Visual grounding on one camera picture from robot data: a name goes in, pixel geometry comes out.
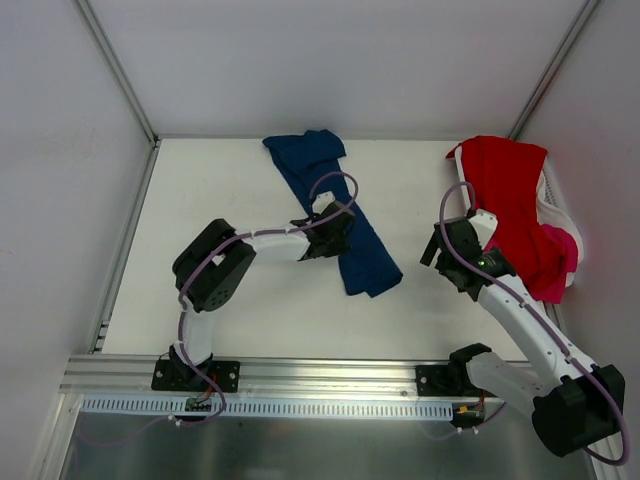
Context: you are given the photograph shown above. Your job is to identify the white slotted cable duct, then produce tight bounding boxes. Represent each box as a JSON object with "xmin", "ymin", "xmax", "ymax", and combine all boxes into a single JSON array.
[{"xmin": 80, "ymin": 394, "xmax": 454, "ymax": 422}]

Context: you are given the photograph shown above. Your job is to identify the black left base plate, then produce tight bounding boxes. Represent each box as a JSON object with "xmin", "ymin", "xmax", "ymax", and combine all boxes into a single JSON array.
[{"xmin": 151, "ymin": 357, "xmax": 241, "ymax": 393}]

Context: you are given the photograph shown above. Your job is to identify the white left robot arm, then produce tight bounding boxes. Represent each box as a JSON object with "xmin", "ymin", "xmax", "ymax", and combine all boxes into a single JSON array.
[{"xmin": 153, "ymin": 199, "xmax": 355, "ymax": 391}]

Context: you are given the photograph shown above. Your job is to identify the left aluminium frame post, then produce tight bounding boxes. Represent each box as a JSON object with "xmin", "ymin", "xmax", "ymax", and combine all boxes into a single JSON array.
[{"xmin": 72, "ymin": 0, "xmax": 159, "ymax": 145}]

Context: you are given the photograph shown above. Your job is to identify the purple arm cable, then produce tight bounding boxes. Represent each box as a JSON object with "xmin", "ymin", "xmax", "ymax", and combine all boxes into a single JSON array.
[
  {"xmin": 438, "ymin": 182, "xmax": 629, "ymax": 467},
  {"xmin": 177, "ymin": 171, "xmax": 360, "ymax": 427}
]

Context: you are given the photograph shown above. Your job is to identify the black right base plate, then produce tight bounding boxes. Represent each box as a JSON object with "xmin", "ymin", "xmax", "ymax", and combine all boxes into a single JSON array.
[{"xmin": 415, "ymin": 364, "xmax": 495, "ymax": 398}]

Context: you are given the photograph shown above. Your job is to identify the aluminium frame post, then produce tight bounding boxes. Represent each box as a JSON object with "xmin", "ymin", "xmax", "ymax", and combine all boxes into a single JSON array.
[
  {"xmin": 72, "ymin": 0, "xmax": 159, "ymax": 145},
  {"xmin": 507, "ymin": 0, "xmax": 602, "ymax": 141}
]

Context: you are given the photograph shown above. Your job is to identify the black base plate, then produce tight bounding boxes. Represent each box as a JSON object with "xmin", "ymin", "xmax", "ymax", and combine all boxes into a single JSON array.
[
  {"xmin": 151, "ymin": 357, "xmax": 241, "ymax": 393},
  {"xmin": 415, "ymin": 364, "xmax": 495, "ymax": 398}
]

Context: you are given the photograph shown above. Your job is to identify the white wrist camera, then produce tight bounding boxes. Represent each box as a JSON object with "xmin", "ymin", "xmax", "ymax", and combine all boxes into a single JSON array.
[
  {"xmin": 312, "ymin": 191, "xmax": 335, "ymax": 215},
  {"xmin": 468, "ymin": 209, "xmax": 498, "ymax": 250}
]

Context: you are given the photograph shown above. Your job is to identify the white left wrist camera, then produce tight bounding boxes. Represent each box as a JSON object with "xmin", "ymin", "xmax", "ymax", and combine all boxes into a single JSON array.
[{"xmin": 312, "ymin": 191, "xmax": 335, "ymax": 215}]

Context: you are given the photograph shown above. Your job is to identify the white laundry basket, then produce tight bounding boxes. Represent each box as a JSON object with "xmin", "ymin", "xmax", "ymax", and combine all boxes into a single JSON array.
[{"xmin": 445, "ymin": 144, "xmax": 585, "ymax": 287}]

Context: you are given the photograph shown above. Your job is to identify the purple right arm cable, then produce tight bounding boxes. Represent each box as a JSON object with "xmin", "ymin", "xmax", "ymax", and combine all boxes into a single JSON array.
[{"xmin": 438, "ymin": 182, "xmax": 629, "ymax": 467}]

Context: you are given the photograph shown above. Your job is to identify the red t shirt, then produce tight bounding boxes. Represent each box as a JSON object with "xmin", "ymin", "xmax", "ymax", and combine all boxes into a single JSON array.
[{"xmin": 459, "ymin": 136, "xmax": 548, "ymax": 291}]

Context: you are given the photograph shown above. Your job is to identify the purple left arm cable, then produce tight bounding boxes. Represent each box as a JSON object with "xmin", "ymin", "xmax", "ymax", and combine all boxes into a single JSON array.
[{"xmin": 177, "ymin": 171, "xmax": 360, "ymax": 427}]

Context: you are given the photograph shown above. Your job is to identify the right aluminium frame post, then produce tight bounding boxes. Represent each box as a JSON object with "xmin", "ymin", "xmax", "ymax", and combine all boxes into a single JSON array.
[{"xmin": 507, "ymin": 0, "xmax": 602, "ymax": 141}]

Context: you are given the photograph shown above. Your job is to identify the blue t shirt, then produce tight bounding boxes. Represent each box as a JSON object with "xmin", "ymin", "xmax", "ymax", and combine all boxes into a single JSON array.
[{"xmin": 262, "ymin": 128, "xmax": 405, "ymax": 300}]

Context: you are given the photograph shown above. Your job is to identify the pink t shirt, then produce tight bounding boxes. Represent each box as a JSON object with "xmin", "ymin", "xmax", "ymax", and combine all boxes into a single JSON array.
[{"xmin": 528, "ymin": 224, "xmax": 579, "ymax": 304}]

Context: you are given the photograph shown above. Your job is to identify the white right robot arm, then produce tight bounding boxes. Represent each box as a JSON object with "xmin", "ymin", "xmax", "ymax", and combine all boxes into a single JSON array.
[{"xmin": 420, "ymin": 210, "xmax": 628, "ymax": 457}]

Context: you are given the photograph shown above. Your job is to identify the aluminium mounting rail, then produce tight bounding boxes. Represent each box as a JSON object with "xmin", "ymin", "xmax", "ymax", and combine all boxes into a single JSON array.
[{"xmin": 59, "ymin": 352, "xmax": 601, "ymax": 404}]

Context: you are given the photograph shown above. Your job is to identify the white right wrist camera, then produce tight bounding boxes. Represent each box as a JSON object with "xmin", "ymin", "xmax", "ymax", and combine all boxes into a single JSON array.
[{"xmin": 468, "ymin": 209, "xmax": 498, "ymax": 250}]

